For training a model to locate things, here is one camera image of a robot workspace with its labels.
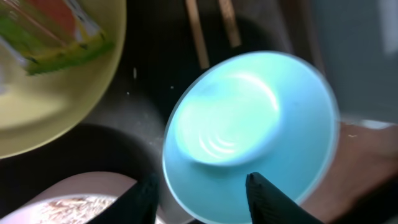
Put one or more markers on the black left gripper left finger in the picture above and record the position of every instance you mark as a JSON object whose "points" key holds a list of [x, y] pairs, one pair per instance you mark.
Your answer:
{"points": [[136, 206]]}

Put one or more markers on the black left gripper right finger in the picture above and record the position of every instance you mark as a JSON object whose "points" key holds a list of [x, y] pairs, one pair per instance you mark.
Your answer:
{"points": [[269, 205]]}

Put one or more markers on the blue bowl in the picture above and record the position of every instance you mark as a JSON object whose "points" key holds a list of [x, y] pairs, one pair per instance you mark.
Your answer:
{"points": [[267, 112]]}

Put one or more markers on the grey dishwasher rack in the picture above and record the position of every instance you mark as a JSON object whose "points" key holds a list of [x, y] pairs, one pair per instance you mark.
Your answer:
{"points": [[358, 42]]}

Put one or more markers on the pink dirty bowl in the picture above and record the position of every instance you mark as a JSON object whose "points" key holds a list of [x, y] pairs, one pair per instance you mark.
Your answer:
{"points": [[91, 197]]}

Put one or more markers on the yellow plate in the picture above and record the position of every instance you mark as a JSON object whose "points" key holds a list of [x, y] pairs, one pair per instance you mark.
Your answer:
{"points": [[36, 109]]}

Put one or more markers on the dark brown tray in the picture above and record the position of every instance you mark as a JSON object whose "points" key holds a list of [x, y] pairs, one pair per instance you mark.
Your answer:
{"points": [[123, 134]]}

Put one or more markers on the green snack wrapper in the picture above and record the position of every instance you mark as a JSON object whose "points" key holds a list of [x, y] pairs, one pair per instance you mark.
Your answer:
{"points": [[50, 35]]}

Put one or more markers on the right wooden chopstick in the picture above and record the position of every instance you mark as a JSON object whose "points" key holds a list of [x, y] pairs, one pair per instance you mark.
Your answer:
{"points": [[230, 23]]}

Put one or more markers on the wooden chopstick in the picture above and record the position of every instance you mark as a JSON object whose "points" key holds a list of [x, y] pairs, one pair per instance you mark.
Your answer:
{"points": [[197, 33], [230, 23]]}

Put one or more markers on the left wooden chopstick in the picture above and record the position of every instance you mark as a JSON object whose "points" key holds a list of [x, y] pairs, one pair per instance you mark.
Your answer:
{"points": [[197, 33]]}

